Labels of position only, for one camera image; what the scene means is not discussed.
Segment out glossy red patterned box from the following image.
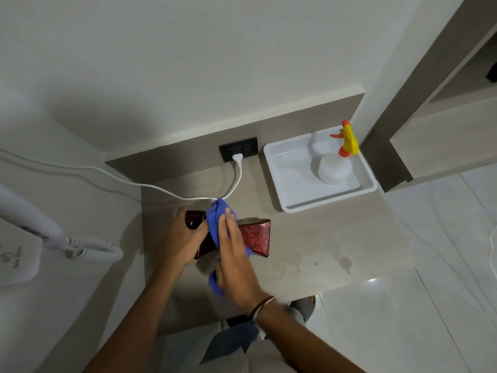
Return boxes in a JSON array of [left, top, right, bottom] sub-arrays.
[[185, 210, 272, 261]]

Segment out white power cable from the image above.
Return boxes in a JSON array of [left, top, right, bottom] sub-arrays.
[[0, 148, 243, 202]]

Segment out white wall hair dryer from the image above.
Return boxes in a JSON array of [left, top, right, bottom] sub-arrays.
[[0, 184, 66, 250]]

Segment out white spray bottle yellow nozzle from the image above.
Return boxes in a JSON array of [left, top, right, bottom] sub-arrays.
[[318, 120, 360, 186]]

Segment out white coiled cord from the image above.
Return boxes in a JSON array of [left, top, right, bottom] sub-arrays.
[[43, 236, 124, 264]]

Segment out person's right hand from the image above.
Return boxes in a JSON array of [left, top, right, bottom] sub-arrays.
[[215, 207, 273, 313]]

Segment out person's right forearm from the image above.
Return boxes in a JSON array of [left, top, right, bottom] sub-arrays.
[[252, 298, 366, 373]]

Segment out blue cleaning cloth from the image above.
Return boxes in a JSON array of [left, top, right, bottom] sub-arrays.
[[205, 198, 253, 297]]

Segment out black wall socket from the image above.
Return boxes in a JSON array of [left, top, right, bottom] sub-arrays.
[[218, 137, 259, 163]]

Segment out person's grey shoe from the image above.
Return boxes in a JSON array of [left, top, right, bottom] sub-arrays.
[[290, 295, 316, 323]]

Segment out person's left forearm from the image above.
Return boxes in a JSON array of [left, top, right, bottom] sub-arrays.
[[83, 264, 184, 373]]

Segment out white hair dryer wall base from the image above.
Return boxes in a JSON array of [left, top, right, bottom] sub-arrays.
[[0, 219, 43, 288]]

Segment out wrist bracelet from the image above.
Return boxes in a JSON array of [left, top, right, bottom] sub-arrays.
[[249, 296, 276, 322]]

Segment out person's left hand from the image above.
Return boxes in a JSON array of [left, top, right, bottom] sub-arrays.
[[160, 207, 210, 271]]

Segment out white plastic tray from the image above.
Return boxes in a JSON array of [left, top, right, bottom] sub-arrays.
[[263, 126, 378, 213]]

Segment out wooden cabinet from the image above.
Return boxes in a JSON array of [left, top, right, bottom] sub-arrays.
[[360, 0, 497, 193]]

